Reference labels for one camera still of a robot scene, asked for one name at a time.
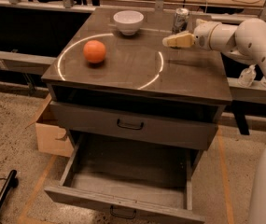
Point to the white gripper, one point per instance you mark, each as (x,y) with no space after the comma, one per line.
(203,35)

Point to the silver redbull can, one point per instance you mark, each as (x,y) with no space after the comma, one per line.
(180,21)

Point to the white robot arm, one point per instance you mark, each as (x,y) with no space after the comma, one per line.
(244,43)

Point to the grey drawer cabinet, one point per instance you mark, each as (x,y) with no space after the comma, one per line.
(139,74)

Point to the grey upper drawer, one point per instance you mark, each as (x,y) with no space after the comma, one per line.
(163,131)

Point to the grey open lower drawer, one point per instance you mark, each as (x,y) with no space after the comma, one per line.
(128,179)

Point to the white bowl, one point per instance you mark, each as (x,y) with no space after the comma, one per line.
(128,22)

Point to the clear pump bottle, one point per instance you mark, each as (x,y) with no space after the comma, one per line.
(247,76)

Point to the orange fruit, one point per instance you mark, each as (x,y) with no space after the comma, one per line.
(94,51)

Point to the cardboard box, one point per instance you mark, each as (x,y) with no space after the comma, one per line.
(51,138)

